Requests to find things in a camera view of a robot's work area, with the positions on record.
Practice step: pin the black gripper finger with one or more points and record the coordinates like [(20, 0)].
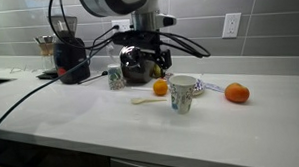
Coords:
[(166, 59), (157, 65)]

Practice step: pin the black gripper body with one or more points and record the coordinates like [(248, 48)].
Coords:
[(139, 39)]

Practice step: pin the small orange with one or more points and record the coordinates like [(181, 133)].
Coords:
[(160, 87)]

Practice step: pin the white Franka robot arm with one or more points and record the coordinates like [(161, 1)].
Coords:
[(103, 5)]

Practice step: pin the large orange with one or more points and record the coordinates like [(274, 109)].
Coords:
[(236, 93)]

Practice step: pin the cream plastic spoon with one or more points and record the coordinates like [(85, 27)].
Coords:
[(146, 100)]

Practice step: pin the patterned paper cup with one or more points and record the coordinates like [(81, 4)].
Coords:
[(116, 78), (182, 94)]

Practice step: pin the blue patterned plate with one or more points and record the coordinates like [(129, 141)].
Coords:
[(199, 87)]

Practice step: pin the blue white wrapper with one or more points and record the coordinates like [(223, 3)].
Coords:
[(214, 88)]

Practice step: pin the black coffee grinder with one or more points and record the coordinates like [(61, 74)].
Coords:
[(70, 59)]

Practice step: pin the glass pour-over carafe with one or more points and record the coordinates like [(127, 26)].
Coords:
[(46, 52)]

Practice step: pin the flat black scale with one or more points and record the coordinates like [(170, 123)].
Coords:
[(46, 75)]

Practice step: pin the dark lower cabinet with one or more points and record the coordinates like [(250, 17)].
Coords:
[(58, 160)]

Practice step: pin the white wall outlet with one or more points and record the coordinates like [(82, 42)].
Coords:
[(121, 24), (231, 25)]

